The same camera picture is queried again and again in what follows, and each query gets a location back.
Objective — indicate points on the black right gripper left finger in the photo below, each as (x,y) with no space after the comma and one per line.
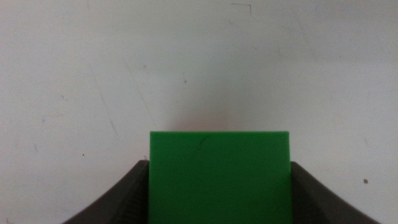
(127,202)

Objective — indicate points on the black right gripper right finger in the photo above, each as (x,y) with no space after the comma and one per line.
(314,205)

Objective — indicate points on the green cube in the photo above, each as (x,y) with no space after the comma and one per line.
(219,180)

